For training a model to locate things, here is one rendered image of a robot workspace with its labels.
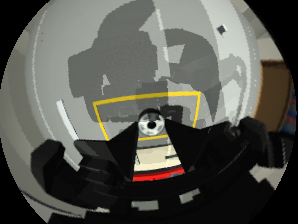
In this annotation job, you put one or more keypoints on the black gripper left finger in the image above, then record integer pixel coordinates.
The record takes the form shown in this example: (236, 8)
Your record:
(121, 150)

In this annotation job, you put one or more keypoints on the yellow rectangular outline on table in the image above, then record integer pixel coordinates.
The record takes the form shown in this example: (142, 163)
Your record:
(142, 96)

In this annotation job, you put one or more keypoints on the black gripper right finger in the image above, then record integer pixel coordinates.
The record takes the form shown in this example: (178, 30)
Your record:
(189, 142)

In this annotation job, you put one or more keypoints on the white flat bar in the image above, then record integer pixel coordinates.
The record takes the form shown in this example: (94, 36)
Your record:
(65, 117)

